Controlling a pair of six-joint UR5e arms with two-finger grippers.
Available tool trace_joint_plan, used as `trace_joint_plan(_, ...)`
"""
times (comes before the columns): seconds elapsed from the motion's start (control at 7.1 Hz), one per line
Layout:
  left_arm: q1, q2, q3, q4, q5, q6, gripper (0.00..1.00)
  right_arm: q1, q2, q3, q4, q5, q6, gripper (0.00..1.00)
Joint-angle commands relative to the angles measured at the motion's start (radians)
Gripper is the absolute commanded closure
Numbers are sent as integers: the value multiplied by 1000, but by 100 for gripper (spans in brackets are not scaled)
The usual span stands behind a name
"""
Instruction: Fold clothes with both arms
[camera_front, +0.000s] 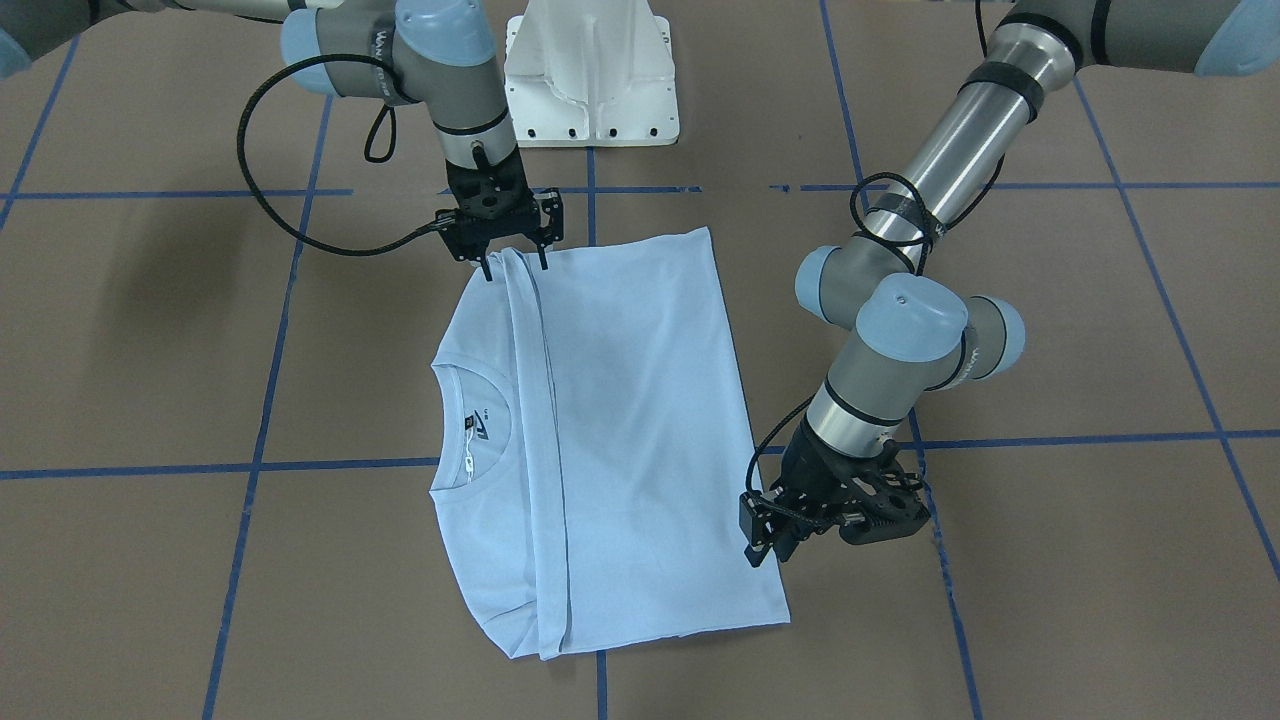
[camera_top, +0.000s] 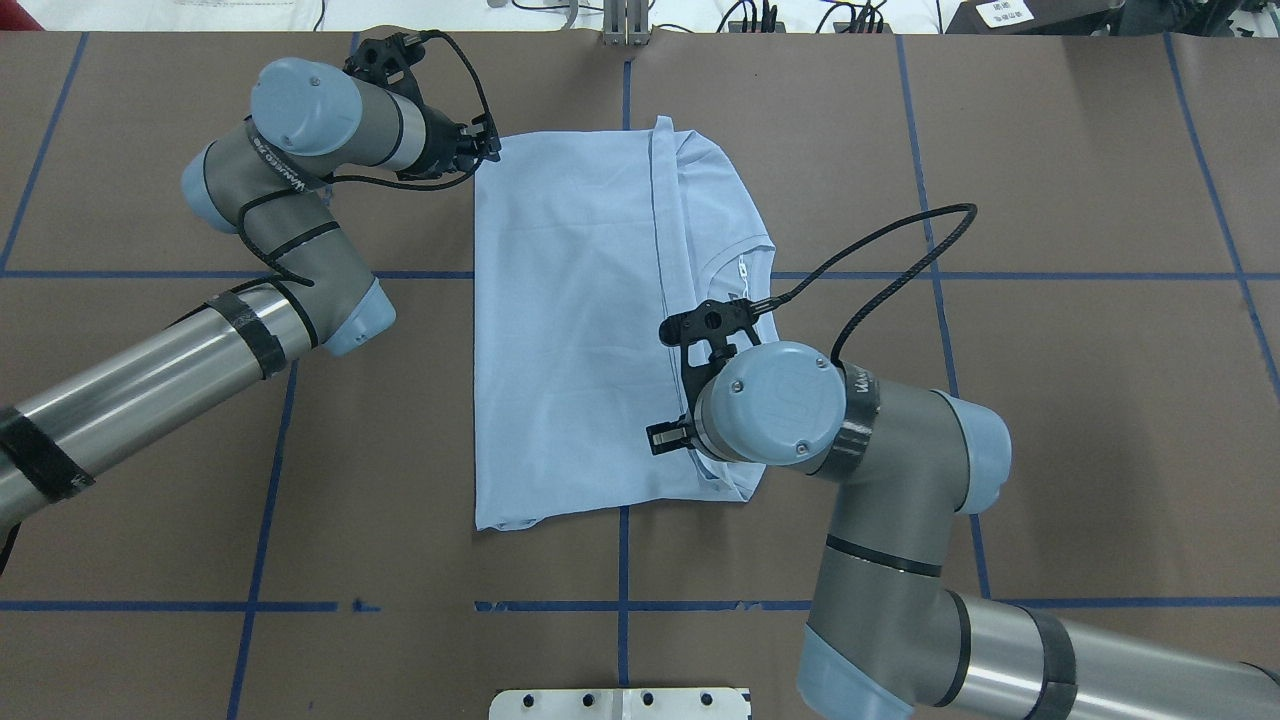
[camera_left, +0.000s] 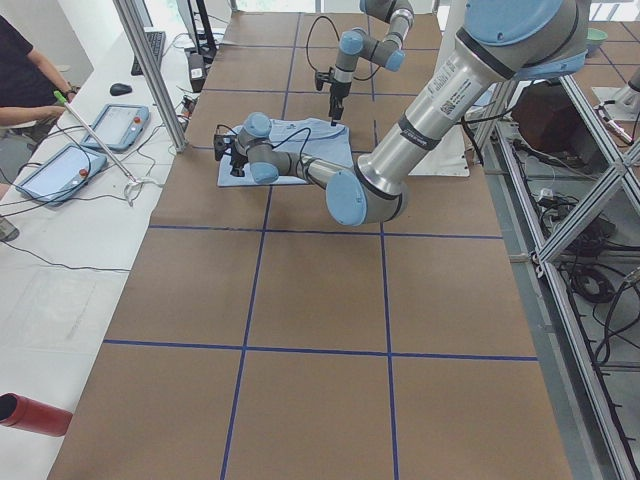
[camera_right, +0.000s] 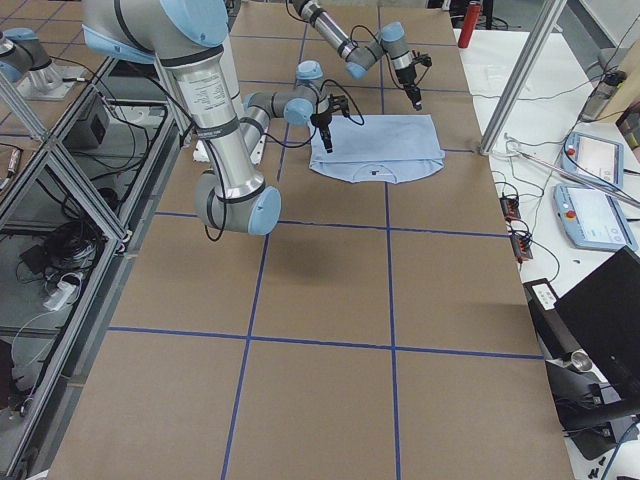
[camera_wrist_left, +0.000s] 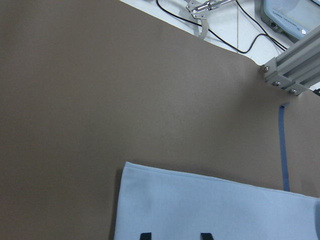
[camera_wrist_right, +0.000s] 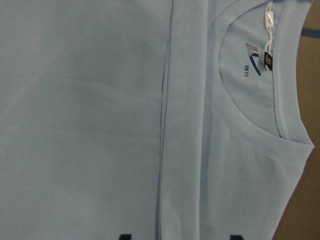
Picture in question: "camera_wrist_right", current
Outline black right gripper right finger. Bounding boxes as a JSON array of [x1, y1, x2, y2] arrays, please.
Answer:
[[229, 234, 244, 240]]

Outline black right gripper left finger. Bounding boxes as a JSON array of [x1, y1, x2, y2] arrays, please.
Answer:
[[118, 233, 132, 240]]

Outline light blue t-shirt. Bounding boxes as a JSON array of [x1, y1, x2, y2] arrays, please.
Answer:
[[0, 0, 314, 240]]

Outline blue tape line crosswise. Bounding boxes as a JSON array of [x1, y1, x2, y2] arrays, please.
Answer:
[[300, 27, 320, 39]]

